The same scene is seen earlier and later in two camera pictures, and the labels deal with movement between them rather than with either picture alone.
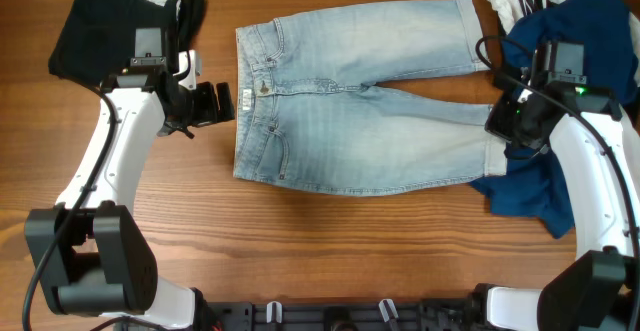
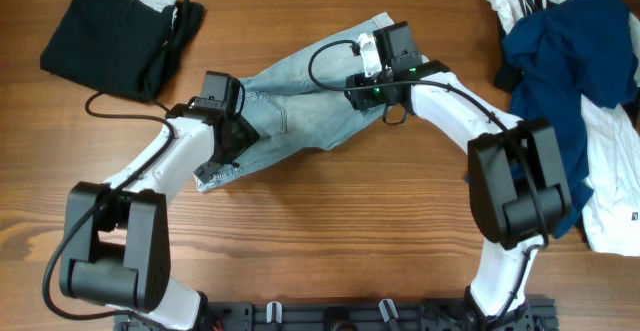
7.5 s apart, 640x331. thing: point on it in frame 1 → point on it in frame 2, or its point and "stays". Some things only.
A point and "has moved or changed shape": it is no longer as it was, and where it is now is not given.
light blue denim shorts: [309, 113] has moved or changed shape
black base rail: [346, 316] stays
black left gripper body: [183, 114] → [243, 136]
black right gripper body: [507, 122] → [371, 98]
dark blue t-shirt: [529, 186] stays
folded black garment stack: [96, 31] stays
